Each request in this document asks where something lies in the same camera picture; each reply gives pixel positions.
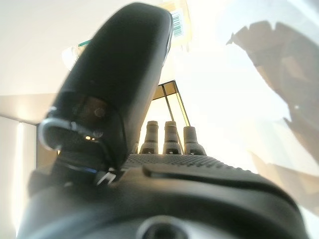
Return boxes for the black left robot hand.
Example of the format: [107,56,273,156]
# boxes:
[16,2,310,239]

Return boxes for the clear yellow tea bottle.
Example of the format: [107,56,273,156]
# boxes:
[61,0,196,69]

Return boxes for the black framed frosted window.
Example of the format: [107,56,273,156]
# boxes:
[149,79,192,127]

